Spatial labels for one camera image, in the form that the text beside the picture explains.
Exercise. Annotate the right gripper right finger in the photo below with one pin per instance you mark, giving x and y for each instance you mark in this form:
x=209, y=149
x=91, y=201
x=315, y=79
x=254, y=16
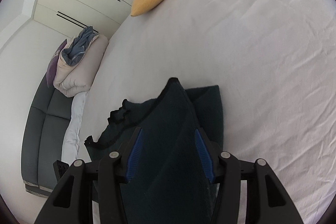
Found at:
x=251, y=186

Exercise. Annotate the rolled beige duvet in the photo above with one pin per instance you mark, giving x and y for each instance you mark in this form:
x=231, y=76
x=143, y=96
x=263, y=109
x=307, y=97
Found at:
x=71, y=80

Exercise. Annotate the white bed sheet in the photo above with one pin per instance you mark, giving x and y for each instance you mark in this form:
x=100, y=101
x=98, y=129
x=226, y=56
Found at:
x=274, y=64

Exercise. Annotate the purple pillow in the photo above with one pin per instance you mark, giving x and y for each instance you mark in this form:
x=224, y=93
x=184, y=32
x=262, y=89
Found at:
x=52, y=66

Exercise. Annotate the dark grey headboard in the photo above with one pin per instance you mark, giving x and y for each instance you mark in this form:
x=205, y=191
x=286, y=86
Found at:
x=47, y=121

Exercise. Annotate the dark green knit garment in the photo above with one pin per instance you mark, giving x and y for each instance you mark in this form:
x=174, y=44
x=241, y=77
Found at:
x=169, y=185

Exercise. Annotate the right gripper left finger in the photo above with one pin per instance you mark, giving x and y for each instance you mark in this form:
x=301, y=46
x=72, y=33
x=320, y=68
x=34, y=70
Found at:
x=71, y=199

